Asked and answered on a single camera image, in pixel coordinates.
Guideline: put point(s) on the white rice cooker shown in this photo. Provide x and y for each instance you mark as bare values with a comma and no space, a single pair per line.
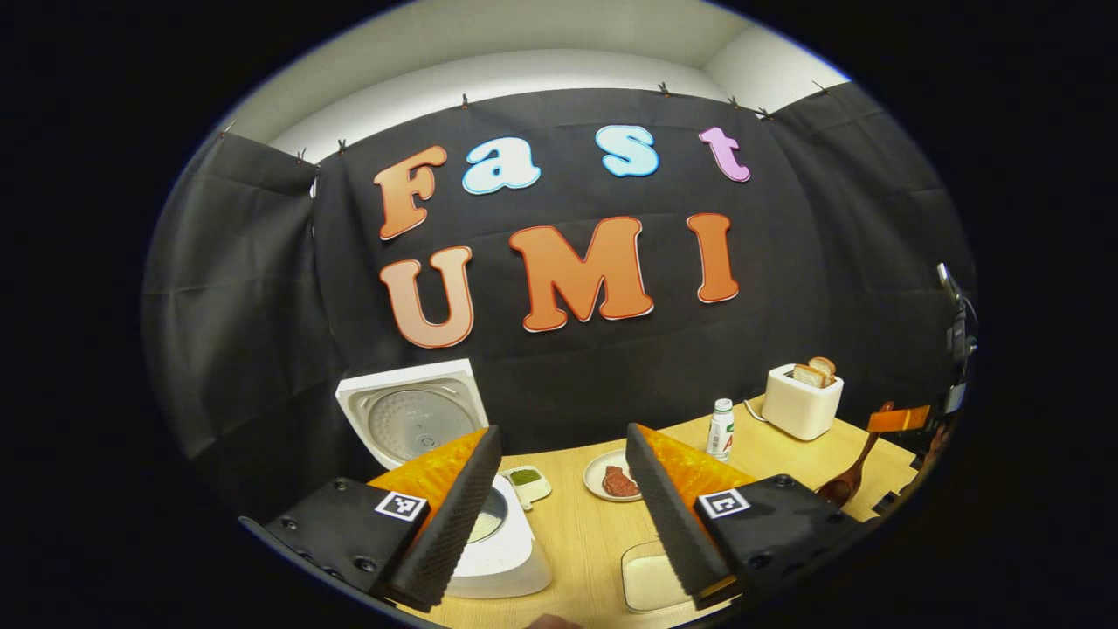
419,419

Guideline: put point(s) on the white rice heap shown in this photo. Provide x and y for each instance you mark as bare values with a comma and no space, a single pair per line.
485,526

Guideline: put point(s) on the black backdrop cloth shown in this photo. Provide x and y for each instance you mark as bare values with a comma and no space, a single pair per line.
244,306

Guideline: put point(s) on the red meat piece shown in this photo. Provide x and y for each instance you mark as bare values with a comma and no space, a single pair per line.
618,482

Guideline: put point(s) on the small white green sauce dish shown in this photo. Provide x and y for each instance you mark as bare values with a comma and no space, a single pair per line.
526,478

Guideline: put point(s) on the round white plate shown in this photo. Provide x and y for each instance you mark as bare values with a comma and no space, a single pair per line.
596,476

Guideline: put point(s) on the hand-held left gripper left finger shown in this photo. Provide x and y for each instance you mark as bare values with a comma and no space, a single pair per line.
450,533

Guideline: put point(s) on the white drink bottle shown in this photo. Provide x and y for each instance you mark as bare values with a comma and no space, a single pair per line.
721,432

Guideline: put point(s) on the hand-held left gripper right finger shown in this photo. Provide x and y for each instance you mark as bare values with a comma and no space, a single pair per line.
672,524

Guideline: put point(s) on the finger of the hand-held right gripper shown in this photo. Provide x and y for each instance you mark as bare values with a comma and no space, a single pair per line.
900,419

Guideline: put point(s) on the white toaster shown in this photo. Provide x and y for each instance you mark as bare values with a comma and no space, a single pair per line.
799,411

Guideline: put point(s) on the toast bread slice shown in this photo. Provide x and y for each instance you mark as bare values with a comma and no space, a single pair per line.
822,367
808,377

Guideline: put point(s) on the clear glass rice container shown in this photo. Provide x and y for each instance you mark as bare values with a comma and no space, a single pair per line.
651,581

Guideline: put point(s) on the wooden spoon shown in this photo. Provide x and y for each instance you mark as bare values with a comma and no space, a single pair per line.
838,489

